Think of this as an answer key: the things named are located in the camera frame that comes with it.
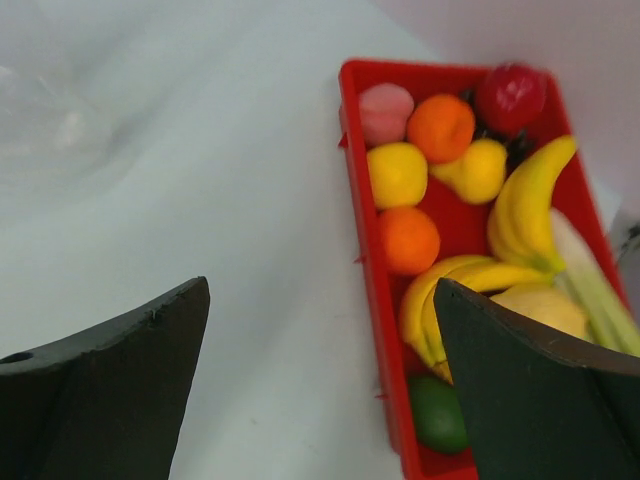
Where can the red plastic tray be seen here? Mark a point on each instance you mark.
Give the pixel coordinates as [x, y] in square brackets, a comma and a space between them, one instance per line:
[462, 231]

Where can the yellow lemon fruit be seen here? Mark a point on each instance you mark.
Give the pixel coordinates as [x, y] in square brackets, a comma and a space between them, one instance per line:
[398, 175]

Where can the upper banana bunch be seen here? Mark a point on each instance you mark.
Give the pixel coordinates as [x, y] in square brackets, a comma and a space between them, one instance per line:
[519, 227]

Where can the orange fruit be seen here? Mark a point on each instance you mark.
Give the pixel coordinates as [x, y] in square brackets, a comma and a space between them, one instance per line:
[442, 128]
[410, 240]

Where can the pale yellow pear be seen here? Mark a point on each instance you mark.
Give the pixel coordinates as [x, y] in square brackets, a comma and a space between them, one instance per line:
[547, 305]

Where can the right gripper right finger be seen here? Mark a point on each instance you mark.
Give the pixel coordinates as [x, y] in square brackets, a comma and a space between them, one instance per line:
[538, 403]

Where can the yellow pear in tray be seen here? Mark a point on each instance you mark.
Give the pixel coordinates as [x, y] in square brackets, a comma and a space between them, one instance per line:
[478, 175]

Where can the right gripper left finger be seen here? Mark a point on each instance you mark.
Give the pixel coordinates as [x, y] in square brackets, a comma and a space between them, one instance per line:
[107, 402]

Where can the banana bunch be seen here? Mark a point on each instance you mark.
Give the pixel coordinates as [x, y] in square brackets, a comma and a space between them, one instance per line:
[418, 320]
[519, 227]

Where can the pink peach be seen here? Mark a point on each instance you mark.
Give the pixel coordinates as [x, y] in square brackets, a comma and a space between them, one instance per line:
[384, 111]

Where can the clear orange-zip plastic bag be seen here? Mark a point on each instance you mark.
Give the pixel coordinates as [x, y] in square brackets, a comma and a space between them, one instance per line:
[49, 134]

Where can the lower banana bunch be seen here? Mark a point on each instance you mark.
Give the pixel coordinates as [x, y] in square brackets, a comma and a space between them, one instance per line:
[418, 320]

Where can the green lime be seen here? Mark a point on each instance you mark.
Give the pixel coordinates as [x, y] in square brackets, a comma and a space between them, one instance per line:
[437, 415]

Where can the red apple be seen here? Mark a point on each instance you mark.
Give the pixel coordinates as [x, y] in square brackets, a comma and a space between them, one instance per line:
[510, 96]

